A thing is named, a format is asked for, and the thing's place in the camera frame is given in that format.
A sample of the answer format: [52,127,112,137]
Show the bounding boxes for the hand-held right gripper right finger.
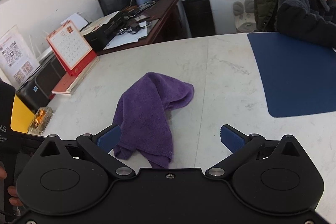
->
[205,124,305,178]

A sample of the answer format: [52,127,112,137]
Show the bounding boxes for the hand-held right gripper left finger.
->
[39,125,135,178]

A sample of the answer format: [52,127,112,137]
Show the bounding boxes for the purple towel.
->
[113,72,195,169]

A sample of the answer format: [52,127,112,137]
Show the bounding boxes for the person's left hand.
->
[0,160,25,207]

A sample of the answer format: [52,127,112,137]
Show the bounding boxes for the yellow box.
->
[10,94,36,134]

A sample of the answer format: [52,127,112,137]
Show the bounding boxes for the orange peels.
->
[32,112,45,127]

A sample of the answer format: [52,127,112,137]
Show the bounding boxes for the glass ashtray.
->
[28,106,54,135]

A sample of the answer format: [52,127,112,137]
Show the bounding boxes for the black printer with blue sticker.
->
[16,55,67,112]

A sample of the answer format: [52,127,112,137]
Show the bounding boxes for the white code sign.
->
[0,25,42,86]

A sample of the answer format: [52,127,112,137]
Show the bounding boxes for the red book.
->
[51,56,101,96]

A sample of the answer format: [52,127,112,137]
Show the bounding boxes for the red desk calendar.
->
[46,19,97,76]

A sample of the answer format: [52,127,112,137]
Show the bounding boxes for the blue desk mat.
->
[247,32,336,118]

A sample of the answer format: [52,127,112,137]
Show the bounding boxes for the loose white papers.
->
[104,27,149,50]

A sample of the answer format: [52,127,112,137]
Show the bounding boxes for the flat black printer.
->
[81,11,133,53]

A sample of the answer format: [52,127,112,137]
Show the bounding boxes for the white paper sheet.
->
[61,13,90,28]

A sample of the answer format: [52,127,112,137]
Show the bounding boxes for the grey foot massager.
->
[233,0,256,33]

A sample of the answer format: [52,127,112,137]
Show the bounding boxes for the black water dispenser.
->
[178,0,216,38]

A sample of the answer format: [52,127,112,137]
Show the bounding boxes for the brown wooden desk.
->
[102,0,191,56]

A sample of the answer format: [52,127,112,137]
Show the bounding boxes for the black monitor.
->
[96,0,129,17]

